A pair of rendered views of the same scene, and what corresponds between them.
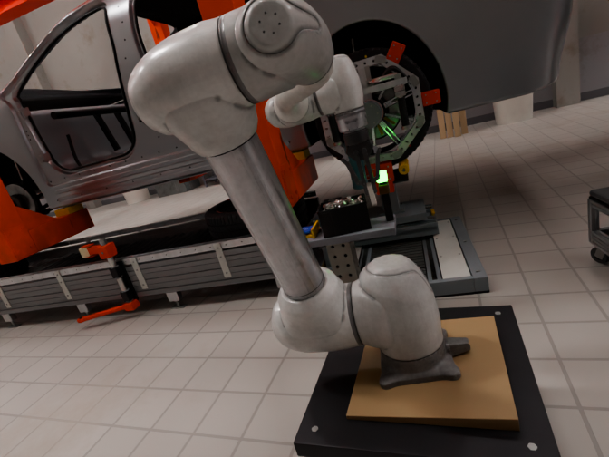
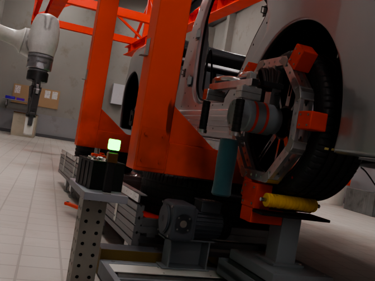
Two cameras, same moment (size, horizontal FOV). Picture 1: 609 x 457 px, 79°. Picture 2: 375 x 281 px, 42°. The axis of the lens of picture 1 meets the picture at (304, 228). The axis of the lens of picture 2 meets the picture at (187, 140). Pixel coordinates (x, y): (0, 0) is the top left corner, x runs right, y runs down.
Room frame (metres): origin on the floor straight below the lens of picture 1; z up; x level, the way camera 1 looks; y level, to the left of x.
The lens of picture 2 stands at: (0.43, -1.99, 0.69)
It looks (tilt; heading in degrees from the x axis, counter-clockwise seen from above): 0 degrees down; 51
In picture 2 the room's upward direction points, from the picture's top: 9 degrees clockwise
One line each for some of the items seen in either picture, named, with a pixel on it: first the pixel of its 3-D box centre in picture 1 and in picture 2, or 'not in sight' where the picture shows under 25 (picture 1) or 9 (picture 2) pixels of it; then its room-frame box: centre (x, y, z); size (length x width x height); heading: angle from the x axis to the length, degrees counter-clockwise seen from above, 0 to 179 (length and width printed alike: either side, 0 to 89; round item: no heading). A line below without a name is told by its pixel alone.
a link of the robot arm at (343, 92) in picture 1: (337, 85); (44, 35); (1.13, -0.20, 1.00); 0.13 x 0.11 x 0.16; 73
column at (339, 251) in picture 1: (349, 279); (86, 241); (1.49, -0.13, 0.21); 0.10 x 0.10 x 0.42; 72
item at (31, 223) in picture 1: (51, 218); (125, 132); (2.81, 1.81, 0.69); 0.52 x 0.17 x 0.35; 162
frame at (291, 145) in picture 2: (370, 112); (268, 120); (2.07, -0.51, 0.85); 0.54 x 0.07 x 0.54; 72
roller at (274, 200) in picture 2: (403, 165); (290, 202); (2.13, -0.66, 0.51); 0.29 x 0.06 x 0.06; 162
